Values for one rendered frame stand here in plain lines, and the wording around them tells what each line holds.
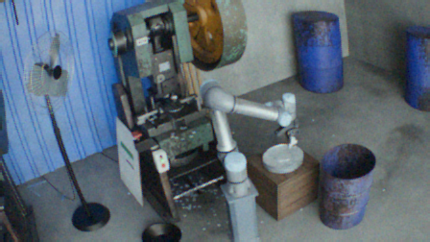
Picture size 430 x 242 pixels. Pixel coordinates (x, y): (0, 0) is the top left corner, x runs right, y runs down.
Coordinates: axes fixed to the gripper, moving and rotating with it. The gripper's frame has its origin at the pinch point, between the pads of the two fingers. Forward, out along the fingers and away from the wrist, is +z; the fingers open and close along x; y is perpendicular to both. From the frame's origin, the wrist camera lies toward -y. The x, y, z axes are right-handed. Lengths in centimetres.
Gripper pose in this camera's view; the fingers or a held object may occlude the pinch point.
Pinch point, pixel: (288, 146)
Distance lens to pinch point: 261.2
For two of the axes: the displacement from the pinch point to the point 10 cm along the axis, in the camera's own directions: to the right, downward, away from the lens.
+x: -1.7, -4.4, 8.8
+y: 9.8, -2.0, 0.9
